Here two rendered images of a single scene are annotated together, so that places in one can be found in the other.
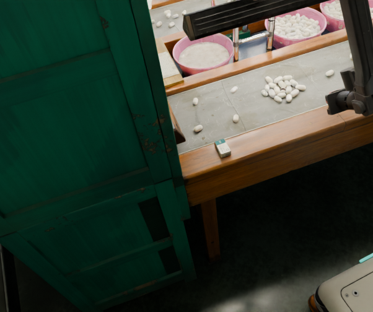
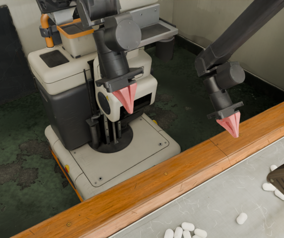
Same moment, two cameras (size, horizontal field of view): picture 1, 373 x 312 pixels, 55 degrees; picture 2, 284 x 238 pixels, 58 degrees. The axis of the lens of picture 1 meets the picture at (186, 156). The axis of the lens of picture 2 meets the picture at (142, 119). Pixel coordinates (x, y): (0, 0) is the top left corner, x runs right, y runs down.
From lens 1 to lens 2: 160 cm
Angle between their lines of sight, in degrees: 84
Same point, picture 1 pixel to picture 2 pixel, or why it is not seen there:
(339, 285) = (170, 147)
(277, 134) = (264, 122)
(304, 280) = not seen: hidden behind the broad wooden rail
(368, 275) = (152, 154)
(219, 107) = not seen: outside the picture
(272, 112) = (281, 154)
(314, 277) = not seen: hidden behind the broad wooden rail
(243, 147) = not seen: outside the picture
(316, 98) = (243, 177)
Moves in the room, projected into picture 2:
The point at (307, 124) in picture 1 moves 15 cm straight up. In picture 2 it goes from (243, 133) to (256, 99)
